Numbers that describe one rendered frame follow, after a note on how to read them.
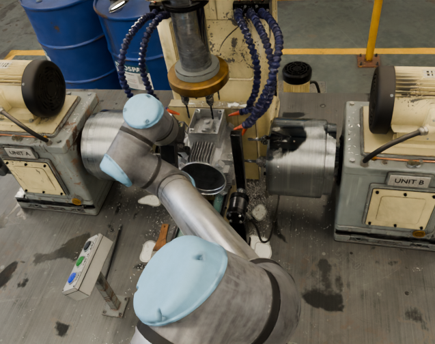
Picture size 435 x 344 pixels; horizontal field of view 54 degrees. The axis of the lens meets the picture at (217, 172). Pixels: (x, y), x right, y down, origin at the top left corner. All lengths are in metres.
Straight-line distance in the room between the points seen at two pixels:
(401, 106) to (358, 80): 2.35
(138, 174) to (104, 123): 0.45
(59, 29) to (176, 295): 2.83
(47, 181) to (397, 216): 1.15
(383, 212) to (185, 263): 0.92
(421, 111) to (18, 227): 1.42
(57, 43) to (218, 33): 1.99
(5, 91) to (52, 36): 1.77
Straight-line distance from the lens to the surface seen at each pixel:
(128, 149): 1.02
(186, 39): 1.17
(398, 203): 1.30
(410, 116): 1.19
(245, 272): 0.53
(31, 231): 1.75
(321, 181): 1.27
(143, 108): 1.02
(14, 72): 1.48
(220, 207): 1.41
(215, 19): 1.38
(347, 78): 3.52
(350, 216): 1.38
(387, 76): 1.17
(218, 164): 1.30
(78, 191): 1.60
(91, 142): 1.44
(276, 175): 1.27
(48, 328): 1.49
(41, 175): 1.59
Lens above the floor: 2.02
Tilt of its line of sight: 47 degrees down
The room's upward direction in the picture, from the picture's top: 10 degrees counter-clockwise
